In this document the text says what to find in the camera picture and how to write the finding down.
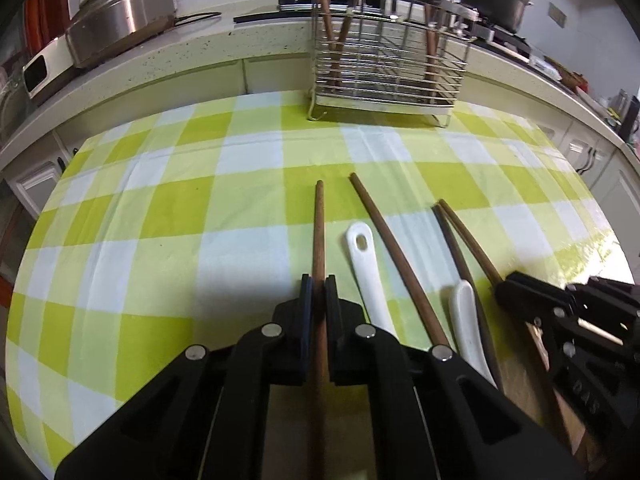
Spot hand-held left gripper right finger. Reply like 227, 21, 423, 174
325, 275, 583, 480

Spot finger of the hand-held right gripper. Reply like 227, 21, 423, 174
494, 279, 572, 342
506, 271, 592, 312

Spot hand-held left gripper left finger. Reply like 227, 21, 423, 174
55, 272, 315, 480

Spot large white ceramic spoon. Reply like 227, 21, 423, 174
346, 221, 401, 341

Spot small white ceramic spoon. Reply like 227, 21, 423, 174
448, 280, 498, 386

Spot green checked tablecloth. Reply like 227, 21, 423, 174
5, 91, 636, 480

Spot white package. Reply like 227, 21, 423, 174
527, 54, 557, 77

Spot white stone countertop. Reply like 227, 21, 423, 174
0, 10, 640, 176

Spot black glass gas stove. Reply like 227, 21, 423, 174
232, 0, 533, 61

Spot stainless steel cooker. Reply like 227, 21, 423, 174
65, 0, 181, 68

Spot white box appliance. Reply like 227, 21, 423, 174
22, 37, 81, 101

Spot red framed glass door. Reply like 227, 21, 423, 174
22, 0, 68, 56

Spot black power cord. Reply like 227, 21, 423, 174
172, 11, 222, 26

